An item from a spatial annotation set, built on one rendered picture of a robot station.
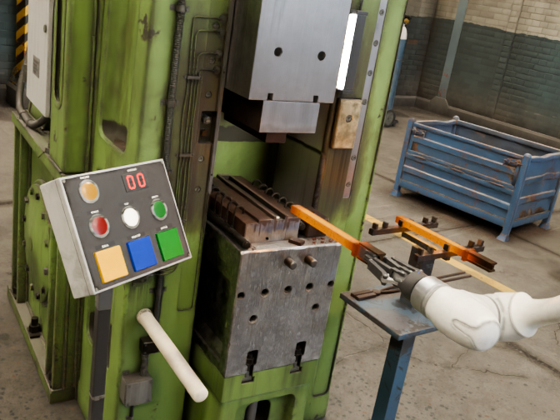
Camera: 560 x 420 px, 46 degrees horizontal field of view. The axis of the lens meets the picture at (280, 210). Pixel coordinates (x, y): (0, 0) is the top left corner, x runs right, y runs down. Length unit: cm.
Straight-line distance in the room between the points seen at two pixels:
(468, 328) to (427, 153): 451
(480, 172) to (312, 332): 357
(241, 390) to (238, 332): 23
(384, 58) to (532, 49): 806
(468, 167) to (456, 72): 546
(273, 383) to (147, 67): 113
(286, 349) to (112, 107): 100
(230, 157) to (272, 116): 57
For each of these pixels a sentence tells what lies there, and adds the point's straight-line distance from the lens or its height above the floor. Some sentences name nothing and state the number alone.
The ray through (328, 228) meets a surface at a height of 107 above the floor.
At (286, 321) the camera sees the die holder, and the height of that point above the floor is 65.
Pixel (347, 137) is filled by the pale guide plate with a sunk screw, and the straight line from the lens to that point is 229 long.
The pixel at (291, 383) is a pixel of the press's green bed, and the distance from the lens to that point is 238.
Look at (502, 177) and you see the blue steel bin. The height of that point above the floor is 48.
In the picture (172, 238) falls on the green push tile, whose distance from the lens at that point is 176.
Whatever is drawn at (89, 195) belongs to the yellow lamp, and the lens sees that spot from 162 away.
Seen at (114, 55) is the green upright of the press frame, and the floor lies 138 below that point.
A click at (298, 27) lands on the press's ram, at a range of 194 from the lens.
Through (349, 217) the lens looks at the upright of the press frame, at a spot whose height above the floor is 91.
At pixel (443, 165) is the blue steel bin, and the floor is 41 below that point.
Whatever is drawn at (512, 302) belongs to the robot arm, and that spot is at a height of 110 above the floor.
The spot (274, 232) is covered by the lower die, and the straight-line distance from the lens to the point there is 210.
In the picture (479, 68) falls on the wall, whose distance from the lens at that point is 1079.
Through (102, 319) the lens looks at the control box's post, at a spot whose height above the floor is 77.
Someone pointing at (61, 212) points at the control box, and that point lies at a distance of 160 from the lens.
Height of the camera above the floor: 170
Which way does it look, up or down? 19 degrees down
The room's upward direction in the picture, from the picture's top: 9 degrees clockwise
